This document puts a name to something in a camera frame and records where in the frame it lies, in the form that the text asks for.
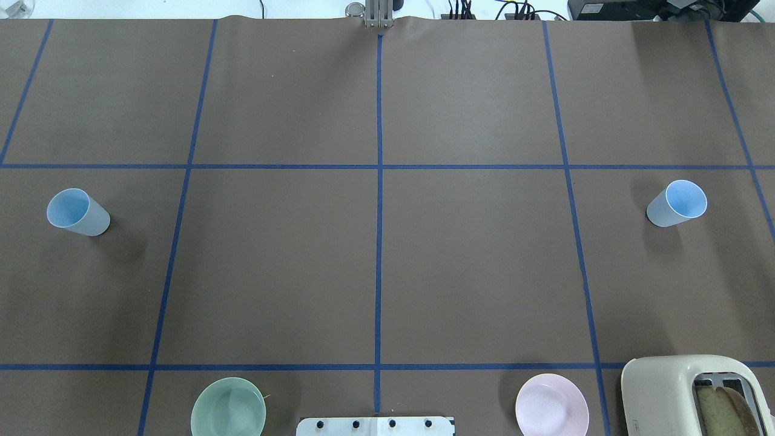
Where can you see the green bowl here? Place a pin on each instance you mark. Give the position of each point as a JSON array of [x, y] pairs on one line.
[[229, 406]]

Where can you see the black device on shelf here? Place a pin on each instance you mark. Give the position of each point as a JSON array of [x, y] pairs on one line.
[[678, 11]]

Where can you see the metal camera mount clamp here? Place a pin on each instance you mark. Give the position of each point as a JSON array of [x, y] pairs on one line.
[[376, 13]]

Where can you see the light blue cup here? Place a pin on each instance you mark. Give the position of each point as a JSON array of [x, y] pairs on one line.
[[679, 202], [75, 211]]

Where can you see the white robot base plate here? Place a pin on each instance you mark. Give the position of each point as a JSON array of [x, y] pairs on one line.
[[420, 425]]

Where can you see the pink bowl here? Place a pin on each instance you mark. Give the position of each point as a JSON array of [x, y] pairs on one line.
[[550, 404]]

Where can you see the cream toaster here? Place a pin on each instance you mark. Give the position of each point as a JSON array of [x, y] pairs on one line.
[[659, 393]]

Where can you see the bread slice in toaster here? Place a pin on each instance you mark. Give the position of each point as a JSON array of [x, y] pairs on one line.
[[723, 411]]

